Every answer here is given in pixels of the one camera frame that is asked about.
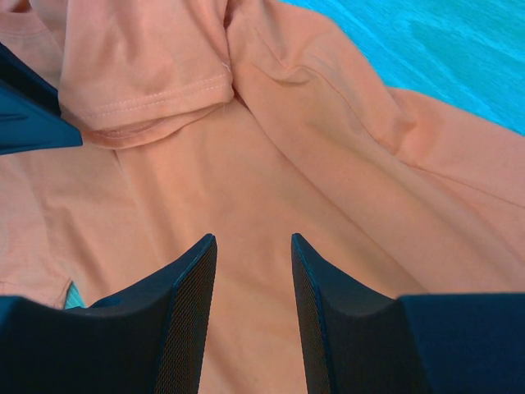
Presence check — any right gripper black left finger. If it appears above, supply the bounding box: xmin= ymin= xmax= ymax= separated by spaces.
xmin=1 ymin=235 xmax=217 ymax=393

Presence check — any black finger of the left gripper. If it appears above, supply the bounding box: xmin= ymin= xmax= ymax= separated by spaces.
xmin=1 ymin=45 xmax=83 ymax=155

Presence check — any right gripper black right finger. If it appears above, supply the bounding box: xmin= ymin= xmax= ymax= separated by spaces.
xmin=291 ymin=234 xmax=524 ymax=393

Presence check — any orange t-shirt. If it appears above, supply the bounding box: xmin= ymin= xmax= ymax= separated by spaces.
xmin=1 ymin=1 xmax=524 ymax=393

